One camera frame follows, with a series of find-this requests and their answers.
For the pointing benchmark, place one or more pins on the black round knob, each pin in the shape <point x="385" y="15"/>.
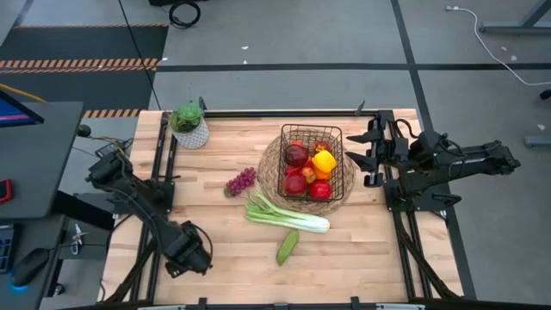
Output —
<point x="84" y="131"/>

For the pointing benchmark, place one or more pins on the black keyboard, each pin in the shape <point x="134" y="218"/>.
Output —
<point x="5" y="254"/>

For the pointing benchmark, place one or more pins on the green cucumber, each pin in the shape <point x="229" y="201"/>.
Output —
<point x="287" y="247"/>

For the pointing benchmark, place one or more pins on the black aluminium table frame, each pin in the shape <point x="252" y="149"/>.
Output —
<point x="280" y="114"/>

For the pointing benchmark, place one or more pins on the dark red apple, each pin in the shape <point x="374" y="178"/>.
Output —
<point x="296" y="156"/>

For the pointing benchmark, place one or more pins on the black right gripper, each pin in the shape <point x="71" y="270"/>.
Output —
<point x="394" y="150"/>

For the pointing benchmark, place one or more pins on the red phone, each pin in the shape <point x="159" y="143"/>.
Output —
<point x="5" y="190"/>

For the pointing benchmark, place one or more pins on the black mat with orange stripes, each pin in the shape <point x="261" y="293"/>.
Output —
<point x="86" y="43"/>

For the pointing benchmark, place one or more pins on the round woven placemat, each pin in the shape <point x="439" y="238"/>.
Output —
<point x="269" y="181"/>

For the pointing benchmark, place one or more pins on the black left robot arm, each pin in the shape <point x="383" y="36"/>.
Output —
<point x="142" y="202"/>

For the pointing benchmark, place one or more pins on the black caster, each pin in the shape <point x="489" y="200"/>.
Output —
<point x="546" y="94"/>

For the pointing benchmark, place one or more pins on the round red fruit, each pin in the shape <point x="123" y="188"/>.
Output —
<point x="320" y="190"/>
<point x="295" y="184"/>

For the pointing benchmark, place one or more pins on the succulent in white patterned pot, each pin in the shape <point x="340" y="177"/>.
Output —
<point x="189" y="118"/>

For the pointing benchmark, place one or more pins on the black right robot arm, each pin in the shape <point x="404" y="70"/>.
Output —
<point x="473" y="161"/>

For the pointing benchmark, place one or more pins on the monitor with blue screen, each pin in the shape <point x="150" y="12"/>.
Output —
<point x="13" y="114"/>

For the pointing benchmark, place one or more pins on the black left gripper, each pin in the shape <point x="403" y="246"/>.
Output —
<point x="189" y="249"/>

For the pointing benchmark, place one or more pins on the purple grape bunch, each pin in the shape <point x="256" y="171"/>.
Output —
<point x="241" y="181"/>

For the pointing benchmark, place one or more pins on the silver carabiner clip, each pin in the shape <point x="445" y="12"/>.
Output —
<point x="77" y="239"/>

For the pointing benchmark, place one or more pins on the black computer mouse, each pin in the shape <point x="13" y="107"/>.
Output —
<point x="29" y="266"/>

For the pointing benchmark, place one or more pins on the dark grey desk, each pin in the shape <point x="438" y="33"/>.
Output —
<point x="39" y="159"/>

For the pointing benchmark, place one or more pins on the grey furniture foot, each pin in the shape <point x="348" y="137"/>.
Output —
<point x="538" y="141"/>

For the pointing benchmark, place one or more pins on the grey furniture leg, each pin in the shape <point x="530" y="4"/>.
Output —
<point x="516" y="28"/>

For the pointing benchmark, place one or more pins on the red yellow apple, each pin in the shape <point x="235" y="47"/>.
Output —
<point x="322" y="147"/>

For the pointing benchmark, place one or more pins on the black power adaptor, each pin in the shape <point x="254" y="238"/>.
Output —
<point x="108" y="150"/>

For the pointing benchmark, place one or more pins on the yellow bell pepper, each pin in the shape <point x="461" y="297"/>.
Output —
<point x="323" y="161"/>

